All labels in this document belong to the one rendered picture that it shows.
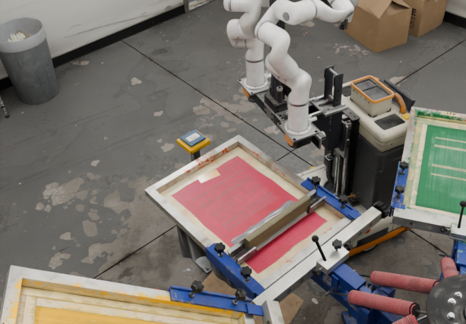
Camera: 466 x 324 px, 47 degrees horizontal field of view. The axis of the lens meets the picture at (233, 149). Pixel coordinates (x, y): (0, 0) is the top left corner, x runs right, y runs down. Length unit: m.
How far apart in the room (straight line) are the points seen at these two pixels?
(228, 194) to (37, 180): 2.17
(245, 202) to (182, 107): 2.37
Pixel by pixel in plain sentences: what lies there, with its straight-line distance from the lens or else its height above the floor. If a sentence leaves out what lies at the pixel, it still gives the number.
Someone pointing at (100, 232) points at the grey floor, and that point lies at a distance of 3.80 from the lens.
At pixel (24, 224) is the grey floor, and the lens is 4.06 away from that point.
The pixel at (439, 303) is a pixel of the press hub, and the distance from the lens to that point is 1.78.
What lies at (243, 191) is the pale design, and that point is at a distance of 2.52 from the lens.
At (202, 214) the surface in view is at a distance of 2.44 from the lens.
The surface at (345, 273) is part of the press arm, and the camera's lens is 2.12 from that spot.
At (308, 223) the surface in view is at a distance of 2.38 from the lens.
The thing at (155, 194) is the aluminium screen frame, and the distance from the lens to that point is 2.52.
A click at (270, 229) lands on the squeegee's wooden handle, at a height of 1.04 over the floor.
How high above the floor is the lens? 2.73
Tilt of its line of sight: 40 degrees down
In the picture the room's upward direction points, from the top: 5 degrees counter-clockwise
